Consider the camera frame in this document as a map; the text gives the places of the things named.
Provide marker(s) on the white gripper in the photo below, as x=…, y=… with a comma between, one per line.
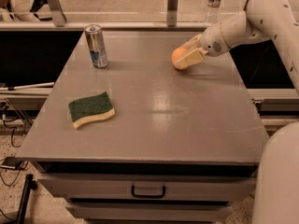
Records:
x=212, y=40

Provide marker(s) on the orange fruit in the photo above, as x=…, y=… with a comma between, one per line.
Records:
x=178, y=60

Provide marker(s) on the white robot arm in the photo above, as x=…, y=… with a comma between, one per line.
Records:
x=277, y=188

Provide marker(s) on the clear plastic water bottle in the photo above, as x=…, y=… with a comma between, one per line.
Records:
x=213, y=7

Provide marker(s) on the silver blue drink can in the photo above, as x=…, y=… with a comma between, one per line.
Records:
x=96, y=45

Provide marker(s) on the grey drawer cabinet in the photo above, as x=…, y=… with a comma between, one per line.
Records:
x=196, y=132

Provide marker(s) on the green yellow sponge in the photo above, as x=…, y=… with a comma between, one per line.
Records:
x=91, y=109

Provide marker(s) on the person in white shirt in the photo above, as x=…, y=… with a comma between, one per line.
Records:
x=18, y=2

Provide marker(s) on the white rod at left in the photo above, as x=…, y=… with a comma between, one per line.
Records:
x=39, y=85

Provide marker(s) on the black stand on floor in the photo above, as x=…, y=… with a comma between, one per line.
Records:
x=29, y=185

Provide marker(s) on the small device on floor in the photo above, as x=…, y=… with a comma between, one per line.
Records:
x=11, y=163

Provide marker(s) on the middle metal railing post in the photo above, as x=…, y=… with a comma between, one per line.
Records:
x=171, y=13

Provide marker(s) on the left metal railing post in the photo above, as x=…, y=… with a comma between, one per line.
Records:
x=57, y=13

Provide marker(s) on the black drawer handle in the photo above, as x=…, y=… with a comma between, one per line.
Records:
x=148, y=192

